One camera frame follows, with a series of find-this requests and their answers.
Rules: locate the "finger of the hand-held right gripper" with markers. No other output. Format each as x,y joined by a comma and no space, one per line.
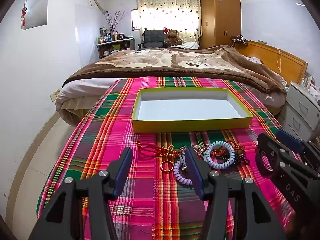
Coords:
290,140
268,143

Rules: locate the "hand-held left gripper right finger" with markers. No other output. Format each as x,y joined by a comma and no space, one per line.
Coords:
196,175

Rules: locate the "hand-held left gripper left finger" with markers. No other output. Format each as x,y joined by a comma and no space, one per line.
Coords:
122,172

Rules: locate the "yellow-green cardboard box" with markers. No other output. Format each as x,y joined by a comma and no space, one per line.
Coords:
190,126

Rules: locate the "grey nightstand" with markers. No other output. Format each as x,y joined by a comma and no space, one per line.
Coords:
297,110

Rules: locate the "pink green plaid cloth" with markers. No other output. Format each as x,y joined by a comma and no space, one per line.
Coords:
150,205

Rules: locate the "wooden headboard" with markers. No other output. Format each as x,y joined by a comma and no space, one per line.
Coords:
275,57

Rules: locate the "floral pillow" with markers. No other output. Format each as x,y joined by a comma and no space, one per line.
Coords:
255,60

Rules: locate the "bed with pale sheet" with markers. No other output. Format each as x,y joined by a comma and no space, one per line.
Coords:
75,90

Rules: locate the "power strip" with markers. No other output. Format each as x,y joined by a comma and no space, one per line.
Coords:
240,39

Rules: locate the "brown plush blanket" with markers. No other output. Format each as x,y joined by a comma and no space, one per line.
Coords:
175,60

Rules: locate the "small desk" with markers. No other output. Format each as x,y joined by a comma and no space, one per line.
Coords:
107,52

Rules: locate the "white pillow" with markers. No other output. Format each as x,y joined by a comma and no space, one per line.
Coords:
190,45

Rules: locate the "wooden wardrobe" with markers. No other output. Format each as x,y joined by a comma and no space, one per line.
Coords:
220,17

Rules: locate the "black chair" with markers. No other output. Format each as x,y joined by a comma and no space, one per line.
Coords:
153,37

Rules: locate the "brown teddy bear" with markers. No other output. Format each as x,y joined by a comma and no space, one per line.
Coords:
172,37

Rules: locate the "cluster of bottles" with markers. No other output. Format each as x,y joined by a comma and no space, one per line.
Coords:
106,33

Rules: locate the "vase of bare branches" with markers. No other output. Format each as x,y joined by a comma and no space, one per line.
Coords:
113,22

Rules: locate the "window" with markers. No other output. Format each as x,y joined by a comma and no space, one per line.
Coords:
135,20

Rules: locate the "dotted window curtain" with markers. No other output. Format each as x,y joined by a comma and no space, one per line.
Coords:
170,10

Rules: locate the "red hanging knot ornament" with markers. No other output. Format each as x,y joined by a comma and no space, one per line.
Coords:
24,12

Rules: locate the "wall socket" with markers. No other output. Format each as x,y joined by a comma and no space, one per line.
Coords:
54,95

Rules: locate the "shiny metal wall plate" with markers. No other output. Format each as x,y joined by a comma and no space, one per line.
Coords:
36,15

